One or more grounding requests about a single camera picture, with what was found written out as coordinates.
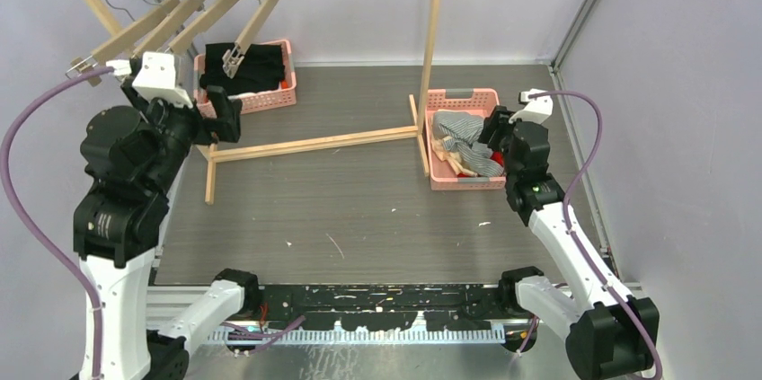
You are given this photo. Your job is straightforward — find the pink plastic basket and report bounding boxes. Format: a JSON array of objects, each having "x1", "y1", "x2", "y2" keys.
[{"x1": 423, "y1": 88, "x2": 506, "y2": 190}]

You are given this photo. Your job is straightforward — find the pink basket with black clothes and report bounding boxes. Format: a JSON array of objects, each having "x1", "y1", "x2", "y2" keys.
[{"x1": 194, "y1": 40, "x2": 297, "y2": 119}]

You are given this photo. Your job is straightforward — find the grey striped underwear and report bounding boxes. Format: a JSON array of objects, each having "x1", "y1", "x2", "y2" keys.
[{"x1": 430, "y1": 110, "x2": 505, "y2": 178}]

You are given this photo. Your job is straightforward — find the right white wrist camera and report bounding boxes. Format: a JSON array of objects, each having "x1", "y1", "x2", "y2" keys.
[{"x1": 514, "y1": 88, "x2": 554, "y2": 124}]

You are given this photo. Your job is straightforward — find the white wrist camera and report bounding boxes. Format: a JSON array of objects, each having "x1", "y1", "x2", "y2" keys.
[
  {"x1": 106, "y1": 52, "x2": 193, "y2": 108},
  {"x1": 514, "y1": 88, "x2": 554, "y2": 124}
]

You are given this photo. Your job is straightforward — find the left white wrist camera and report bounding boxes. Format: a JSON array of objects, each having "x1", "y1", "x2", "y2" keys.
[{"x1": 106, "y1": 52, "x2": 193, "y2": 108}]

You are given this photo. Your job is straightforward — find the red white underwear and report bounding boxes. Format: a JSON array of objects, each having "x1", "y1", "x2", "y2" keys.
[{"x1": 455, "y1": 151, "x2": 506, "y2": 179}]

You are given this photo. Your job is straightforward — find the purple cable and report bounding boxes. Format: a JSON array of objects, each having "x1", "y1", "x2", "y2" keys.
[
  {"x1": 0, "y1": 65, "x2": 117, "y2": 380},
  {"x1": 527, "y1": 90, "x2": 665, "y2": 380}
]

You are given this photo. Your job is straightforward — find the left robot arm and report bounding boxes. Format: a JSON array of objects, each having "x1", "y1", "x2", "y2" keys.
[{"x1": 73, "y1": 86, "x2": 262, "y2": 379}]

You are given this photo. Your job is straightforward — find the beige underwear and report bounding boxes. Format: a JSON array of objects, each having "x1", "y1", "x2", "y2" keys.
[{"x1": 431, "y1": 136, "x2": 478, "y2": 177}]

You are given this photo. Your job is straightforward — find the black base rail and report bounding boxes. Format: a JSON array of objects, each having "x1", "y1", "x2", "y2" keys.
[{"x1": 232, "y1": 284, "x2": 531, "y2": 331}]

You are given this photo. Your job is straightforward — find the wooden clothes rack frame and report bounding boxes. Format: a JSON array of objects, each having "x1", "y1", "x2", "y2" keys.
[{"x1": 84, "y1": 0, "x2": 440, "y2": 205}]

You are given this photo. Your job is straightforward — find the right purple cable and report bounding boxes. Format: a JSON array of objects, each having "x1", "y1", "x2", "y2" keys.
[{"x1": 527, "y1": 90, "x2": 665, "y2": 380}]

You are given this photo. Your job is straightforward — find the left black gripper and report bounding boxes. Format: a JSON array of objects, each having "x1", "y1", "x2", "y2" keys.
[{"x1": 125, "y1": 78, "x2": 240, "y2": 196}]

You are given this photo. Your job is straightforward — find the empty wooden clip hanger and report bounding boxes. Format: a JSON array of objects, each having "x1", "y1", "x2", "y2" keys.
[{"x1": 65, "y1": 0, "x2": 180, "y2": 79}]

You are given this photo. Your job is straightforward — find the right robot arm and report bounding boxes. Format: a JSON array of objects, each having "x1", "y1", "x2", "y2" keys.
[{"x1": 479, "y1": 106, "x2": 660, "y2": 379}]

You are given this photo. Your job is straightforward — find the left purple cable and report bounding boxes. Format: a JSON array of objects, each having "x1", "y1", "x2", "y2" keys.
[{"x1": 0, "y1": 65, "x2": 117, "y2": 380}]

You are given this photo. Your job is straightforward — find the wooden clip hanger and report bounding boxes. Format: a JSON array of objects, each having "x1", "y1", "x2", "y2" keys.
[
  {"x1": 133, "y1": 0, "x2": 206, "y2": 57},
  {"x1": 165, "y1": 0, "x2": 261, "y2": 55},
  {"x1": 65, "y1": 0, "x2": 180, "y2": 79},
  {"x1": 222, "y1": 0, "x2": 280, "y2": 78}
]

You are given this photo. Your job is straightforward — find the black folded clothes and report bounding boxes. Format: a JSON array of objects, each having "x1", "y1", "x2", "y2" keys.
[{"x1": 199, "y1": 42, "x2": 285, "y2": 96}]

